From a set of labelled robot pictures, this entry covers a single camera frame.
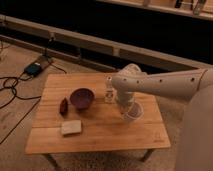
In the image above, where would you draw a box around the dark ceramic bowl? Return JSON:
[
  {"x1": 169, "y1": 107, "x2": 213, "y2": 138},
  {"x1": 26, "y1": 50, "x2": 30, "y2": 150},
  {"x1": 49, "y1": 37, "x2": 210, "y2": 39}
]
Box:
[{"x1": 70, "y1": 88, "x2": 95, "y2": 110}]

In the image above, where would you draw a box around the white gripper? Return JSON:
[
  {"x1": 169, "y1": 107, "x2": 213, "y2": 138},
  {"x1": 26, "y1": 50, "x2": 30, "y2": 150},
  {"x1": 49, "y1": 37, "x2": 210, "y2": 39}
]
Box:
[{"x1": 115, "y1": 91, "x2": 135, "y2": 114}]

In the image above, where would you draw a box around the beige sponge block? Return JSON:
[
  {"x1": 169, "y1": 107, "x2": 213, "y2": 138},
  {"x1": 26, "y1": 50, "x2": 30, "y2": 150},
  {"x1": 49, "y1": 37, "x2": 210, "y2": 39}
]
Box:
[{"x1": 61, "y1": 120, "x2": 82, "y2": 135}]

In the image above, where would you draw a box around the wooden table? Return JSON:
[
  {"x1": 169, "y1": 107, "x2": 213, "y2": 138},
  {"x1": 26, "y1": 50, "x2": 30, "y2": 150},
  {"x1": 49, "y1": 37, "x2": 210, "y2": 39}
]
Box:
[{"x1": 25, "y1": 73, "x2": 170, "y2": 154}]

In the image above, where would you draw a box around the power adapter box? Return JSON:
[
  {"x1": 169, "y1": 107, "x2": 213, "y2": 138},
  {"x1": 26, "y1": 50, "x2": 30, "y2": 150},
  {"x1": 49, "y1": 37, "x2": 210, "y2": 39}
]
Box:
[{"x1": 24, "y1": 63, "x2": 42, "y2": 76}]

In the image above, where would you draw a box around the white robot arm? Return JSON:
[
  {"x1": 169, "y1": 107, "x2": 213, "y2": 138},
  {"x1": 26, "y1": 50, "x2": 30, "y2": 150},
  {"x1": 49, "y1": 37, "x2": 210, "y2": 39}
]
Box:
[{"x1": 112, "y1": 64, "x2": 213, "y2": 171}]

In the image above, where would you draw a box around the small brown object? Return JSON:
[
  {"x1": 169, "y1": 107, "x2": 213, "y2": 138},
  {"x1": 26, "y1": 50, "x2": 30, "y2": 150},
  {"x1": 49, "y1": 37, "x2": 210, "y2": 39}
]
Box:
[{"x1": 59, "y1": 98, "x2": 68, "y2": 115}]

